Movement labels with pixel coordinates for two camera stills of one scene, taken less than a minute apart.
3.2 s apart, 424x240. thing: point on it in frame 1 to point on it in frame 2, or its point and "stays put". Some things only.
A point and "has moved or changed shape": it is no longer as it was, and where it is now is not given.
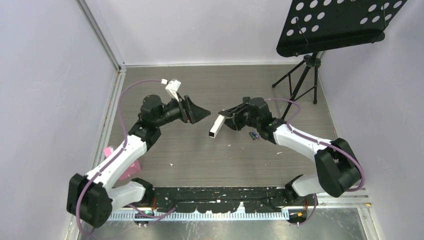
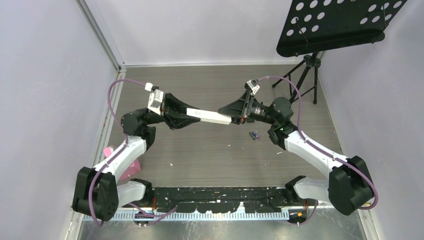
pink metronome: x=135 y=167 stays put
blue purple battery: x=255 y=134 stays put
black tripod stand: x=310 y=61 stays put
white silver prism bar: x=217 y=126 has moved or changed shape
